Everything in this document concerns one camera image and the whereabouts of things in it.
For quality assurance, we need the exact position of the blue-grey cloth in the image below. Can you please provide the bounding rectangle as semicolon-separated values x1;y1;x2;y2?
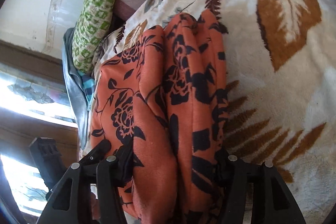
62;28;88;149

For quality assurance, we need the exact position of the orange floral garment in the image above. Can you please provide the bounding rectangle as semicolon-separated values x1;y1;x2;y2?
91;10;228;223

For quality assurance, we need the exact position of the leaf pattern fleece blanket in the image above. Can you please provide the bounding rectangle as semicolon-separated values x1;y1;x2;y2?
94;0;335;223

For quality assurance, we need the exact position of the green checkered pillow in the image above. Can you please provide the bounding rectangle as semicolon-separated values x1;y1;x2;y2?
72;0;116;73

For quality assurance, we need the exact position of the teal striped knit sweater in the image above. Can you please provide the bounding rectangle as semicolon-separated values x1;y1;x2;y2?
78;71;95;106

